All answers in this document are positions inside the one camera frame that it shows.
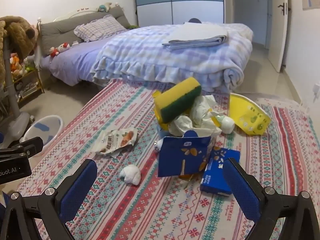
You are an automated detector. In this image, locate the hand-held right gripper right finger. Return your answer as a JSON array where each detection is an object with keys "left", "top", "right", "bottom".
[{"left": 222, "top": 158, "right": 320, "bottom": 240}]

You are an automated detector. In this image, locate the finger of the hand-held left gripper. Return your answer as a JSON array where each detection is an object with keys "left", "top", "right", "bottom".
[{"left": 0, "top": 137, "right": 44, "bottom": 158}]

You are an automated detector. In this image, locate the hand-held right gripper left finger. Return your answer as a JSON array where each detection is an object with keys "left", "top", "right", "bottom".
[{"left": 0, "top": 159, "right": 98, "bottom": 240}]

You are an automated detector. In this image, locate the white plastic bucket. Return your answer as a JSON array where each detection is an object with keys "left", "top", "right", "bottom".
[{"left": 22, "top": 115, "right": 64, "bottom": 156}]

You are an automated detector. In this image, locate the white tissue ball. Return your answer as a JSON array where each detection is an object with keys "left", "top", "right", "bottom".
[{"left": 119, "top": 165, "right": 141, "bottom": 185}]

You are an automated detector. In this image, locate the crumpled snack wrapper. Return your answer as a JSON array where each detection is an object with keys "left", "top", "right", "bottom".
[{"left": 94, "top": 127, "right": 139, "bottom": 158}]

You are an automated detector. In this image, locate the wooden toy shelf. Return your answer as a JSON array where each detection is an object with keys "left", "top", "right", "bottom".
[{"left": 10, "top": 52, "right": 45, "bottom": 103}]

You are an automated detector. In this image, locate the small white bottle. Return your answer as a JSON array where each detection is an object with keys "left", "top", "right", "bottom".
[{"left": 215, "top": 116, "right": 235, "bottom": 134}]

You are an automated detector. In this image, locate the torn blue carton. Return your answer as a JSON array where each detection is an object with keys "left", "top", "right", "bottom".
[{"left": 158, "top": 130, "right": 212, "bottom": 178}]

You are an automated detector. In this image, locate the pile of plush toys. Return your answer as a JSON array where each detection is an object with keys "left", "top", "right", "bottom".
[{"left": 10, "top": 52, "right": 35, "bottom": 78}]

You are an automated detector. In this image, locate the crumpled white paper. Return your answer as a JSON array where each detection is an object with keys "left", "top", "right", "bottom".
[{"left": 168, "top": 95, "right": 223, "bottom": 137}]

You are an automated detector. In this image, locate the light blue box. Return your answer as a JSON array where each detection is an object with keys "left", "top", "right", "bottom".
[{"left": 157, "top": 126, "right": 173, "bottom": 138}]

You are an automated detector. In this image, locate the red white cat plush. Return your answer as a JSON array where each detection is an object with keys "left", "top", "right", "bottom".
[{"left": 49, "top": 42, "right": 70, "bottom": 58}]

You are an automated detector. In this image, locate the brown teddy bear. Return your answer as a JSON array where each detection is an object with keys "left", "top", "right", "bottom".
[{"left": 0, "top": 16, "right": 39, "bottom": 58}]

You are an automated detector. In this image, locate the yellow green sponge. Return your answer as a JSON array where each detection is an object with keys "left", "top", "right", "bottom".
[{"left": 154, "top": 77, "right": 202, "bottom": 124}]

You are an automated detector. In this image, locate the grey headboard cushion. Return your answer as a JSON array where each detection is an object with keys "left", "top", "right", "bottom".
[{"left": 39, "top": 6, "right": 130, "bottom": 55}]

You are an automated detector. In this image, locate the plaid pillow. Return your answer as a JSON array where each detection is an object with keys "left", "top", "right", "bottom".
[{"left": 74, "top": 14, "right": 129, "bottom": 42}]

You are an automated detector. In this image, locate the folded blue towel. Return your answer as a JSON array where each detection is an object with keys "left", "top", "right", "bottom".
[{"left": 162, "top": 35, "right": 228, "bottom": 50}]

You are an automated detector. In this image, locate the pale green plush toy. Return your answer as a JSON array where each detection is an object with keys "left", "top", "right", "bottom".
[{"left": 96, "top": 2, "right": 113, "bottom": 13}]

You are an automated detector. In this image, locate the white door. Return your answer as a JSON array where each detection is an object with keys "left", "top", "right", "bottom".
[{"left": 268, "top": 0, "right": 289, "bottom": 73}]

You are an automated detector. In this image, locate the folded white sheet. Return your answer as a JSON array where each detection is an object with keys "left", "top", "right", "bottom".
[{"left": 169, "top": 22, "right": 229, "bottom": 43}]

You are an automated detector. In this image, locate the blue white wardrobe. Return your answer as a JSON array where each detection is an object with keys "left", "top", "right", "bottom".
[{"left": 134, "top": 0, "right": 225, "bottom": 28}]

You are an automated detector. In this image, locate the black door handle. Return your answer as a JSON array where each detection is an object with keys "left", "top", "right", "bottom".
[{"left": 277, "top": 2, "right": 292, "bottom": 15}]

